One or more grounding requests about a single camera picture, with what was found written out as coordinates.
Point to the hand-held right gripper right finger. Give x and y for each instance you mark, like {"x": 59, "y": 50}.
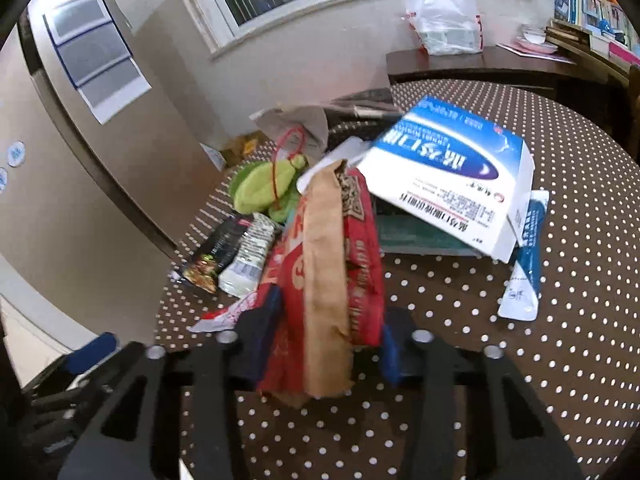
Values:
{"x": 392, "y": 355}

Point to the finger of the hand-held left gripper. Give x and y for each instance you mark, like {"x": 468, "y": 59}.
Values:
{"x": 95, "y": 347}

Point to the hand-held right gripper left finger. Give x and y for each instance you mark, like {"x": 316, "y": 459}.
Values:
{"x": 272, "y": 315}

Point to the torn white wrapper piece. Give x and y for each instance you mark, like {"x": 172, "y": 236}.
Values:
{"x": 220, "y": 317}

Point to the red and brown paper wrapper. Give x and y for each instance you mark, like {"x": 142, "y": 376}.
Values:
{"x": 325, "y": 260}

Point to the black snack wrapper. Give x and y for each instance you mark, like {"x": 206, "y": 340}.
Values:
{"x": 220, "y": 250}

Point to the white snack wrapper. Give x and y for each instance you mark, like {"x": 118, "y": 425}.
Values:
{"x": 247, "y": 260}

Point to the green plush toy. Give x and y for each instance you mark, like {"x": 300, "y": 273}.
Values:
{"x": 255, "y": 185}

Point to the blue white toothpaste tube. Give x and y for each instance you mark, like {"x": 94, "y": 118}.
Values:
{"x": 527, "y": 260}

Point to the white paper card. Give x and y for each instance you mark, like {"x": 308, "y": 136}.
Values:
{"x": 214, "y": 156}

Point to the cardboard box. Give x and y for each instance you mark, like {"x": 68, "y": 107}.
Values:
{"x": 240, "y": 147}

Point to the crumpled brown paper bag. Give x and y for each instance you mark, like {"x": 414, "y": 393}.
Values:
{"x": 300, "y": 120}

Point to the blue and white medicine box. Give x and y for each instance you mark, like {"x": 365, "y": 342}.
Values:
{"x": 440, "y": 160}

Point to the dark wooden desk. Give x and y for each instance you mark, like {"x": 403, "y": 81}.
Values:
{"x": 450, "y": 65}

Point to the pink paper sheet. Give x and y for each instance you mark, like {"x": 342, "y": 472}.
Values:
{"x": 510, "y": 50}

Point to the pink plate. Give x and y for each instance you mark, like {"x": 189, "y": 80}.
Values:
{"x": 542, "y": 47}

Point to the white bowl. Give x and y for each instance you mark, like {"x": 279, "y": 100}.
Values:
{"x": 533, "y": 36}

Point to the white plastic bag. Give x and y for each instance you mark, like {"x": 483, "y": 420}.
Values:
{"x": 445, "y": 10}

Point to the row of books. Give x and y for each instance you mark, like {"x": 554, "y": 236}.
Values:
{"x": 595, "y": 15}

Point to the dark wooden door frame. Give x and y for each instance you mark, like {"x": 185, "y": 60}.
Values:
{"x": 100, "y": 160}

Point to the round blue wall sticker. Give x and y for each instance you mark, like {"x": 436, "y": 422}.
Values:
{"x": 2, "y": 178}
{"x": 16, "y": 153}

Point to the grey wall poster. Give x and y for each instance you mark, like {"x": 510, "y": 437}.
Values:
{"x": 95, "y": 55}

